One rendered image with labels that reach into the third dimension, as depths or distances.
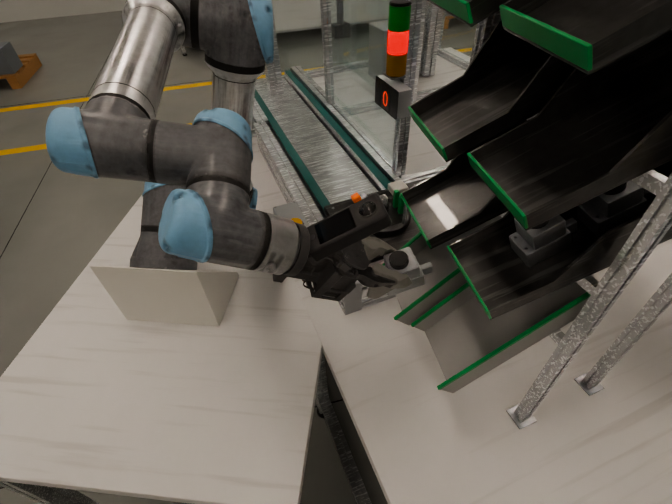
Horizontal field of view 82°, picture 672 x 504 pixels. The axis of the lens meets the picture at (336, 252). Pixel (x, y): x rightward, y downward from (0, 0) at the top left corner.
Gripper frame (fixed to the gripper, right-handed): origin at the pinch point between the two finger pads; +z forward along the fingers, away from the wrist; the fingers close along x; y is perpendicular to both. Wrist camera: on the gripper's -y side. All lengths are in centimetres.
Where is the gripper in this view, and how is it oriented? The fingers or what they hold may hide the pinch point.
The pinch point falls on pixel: (402, 265)
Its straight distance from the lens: 62.7
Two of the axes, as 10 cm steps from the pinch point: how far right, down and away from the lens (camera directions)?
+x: 2.5, 7.7, -5.9
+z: 7.9, 1.9, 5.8
